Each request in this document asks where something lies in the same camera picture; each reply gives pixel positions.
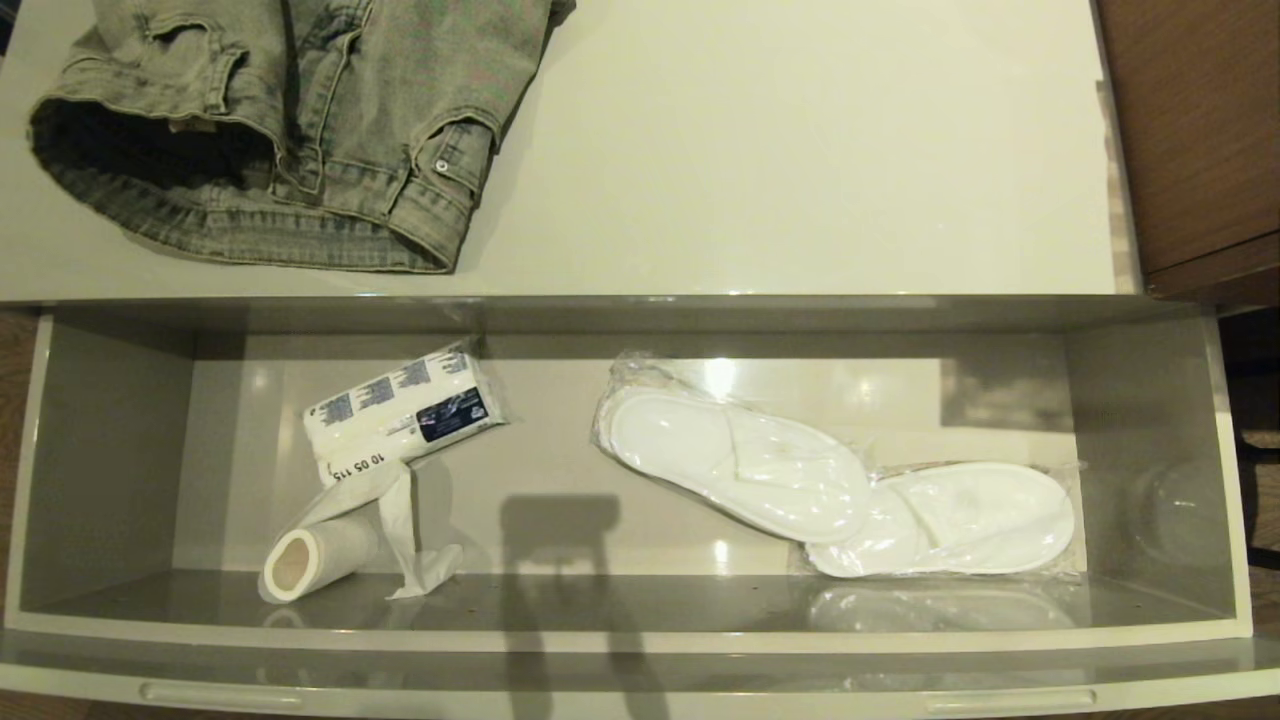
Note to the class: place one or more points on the long white slippers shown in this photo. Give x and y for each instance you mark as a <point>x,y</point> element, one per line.
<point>740,460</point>

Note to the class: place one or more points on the glossy grey drawer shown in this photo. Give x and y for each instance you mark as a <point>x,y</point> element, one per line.
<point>700,600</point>

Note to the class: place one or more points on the grey denim jeans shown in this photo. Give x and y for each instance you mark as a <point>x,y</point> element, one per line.
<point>330,130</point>

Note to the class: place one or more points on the printed white tissue pack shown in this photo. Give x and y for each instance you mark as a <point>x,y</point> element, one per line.
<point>390,420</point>

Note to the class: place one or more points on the white paper roll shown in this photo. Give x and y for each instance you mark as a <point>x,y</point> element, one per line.
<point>335,555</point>

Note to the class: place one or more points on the short white slippers in plastic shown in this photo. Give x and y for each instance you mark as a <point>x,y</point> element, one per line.
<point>980,520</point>

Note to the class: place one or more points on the brown wooden cabinet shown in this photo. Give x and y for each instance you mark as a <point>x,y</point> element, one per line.
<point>1220,120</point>

